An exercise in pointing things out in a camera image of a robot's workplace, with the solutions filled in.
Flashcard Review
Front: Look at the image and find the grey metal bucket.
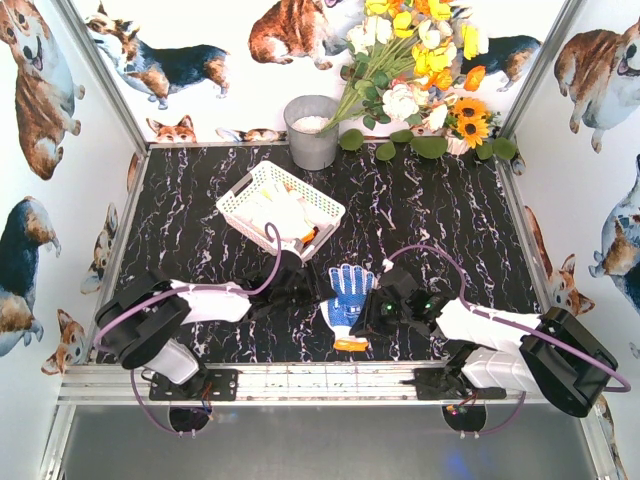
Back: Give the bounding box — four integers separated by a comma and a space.
283, 95, 339, 171

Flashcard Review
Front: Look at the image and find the artificial flower bouquet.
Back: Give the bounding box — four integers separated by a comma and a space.
320, 1, 530, 161

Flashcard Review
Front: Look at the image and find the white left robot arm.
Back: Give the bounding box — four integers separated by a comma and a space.
95, 249, 335, 398

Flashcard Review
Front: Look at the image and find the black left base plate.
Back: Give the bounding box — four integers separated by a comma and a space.
149, 369, 239, 401

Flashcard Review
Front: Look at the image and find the yellow dotted white glove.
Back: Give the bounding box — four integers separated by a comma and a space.
237, 184, 316, 253

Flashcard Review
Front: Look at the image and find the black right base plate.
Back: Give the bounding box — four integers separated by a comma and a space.
401, 368, 507, 400

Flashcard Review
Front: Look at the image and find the white perforated storage basket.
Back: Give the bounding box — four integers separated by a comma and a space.
216, 161, 345, 261

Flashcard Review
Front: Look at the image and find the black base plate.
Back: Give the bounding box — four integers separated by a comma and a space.
149, 369, 239, 401
401, 368, 507, 400

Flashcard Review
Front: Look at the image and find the blue dotted white glove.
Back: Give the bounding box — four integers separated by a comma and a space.
320, 264, 377, 352

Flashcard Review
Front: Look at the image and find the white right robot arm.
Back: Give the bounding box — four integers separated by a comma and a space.
350, 263, 618, 418

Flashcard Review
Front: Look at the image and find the aluminium front rail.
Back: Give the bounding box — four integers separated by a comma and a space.
57, 362, 599, 404

